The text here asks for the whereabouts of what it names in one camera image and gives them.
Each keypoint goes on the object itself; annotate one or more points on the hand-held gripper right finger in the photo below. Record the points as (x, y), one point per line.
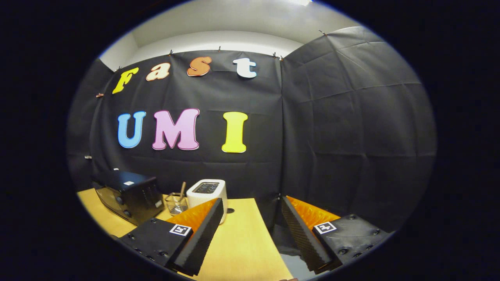
(302, 238)

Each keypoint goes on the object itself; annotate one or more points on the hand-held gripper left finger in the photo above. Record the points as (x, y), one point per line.
(205, 238)

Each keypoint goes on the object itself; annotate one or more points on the black toaster oven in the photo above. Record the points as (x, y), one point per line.
(133, 195)

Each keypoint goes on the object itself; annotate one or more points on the white pop-up toaster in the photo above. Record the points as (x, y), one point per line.
(199, 201)

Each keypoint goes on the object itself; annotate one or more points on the clear glass jar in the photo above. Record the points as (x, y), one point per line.
(174, 205)

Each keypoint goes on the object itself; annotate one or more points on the wooden stick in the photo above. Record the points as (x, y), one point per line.
(182, 189)

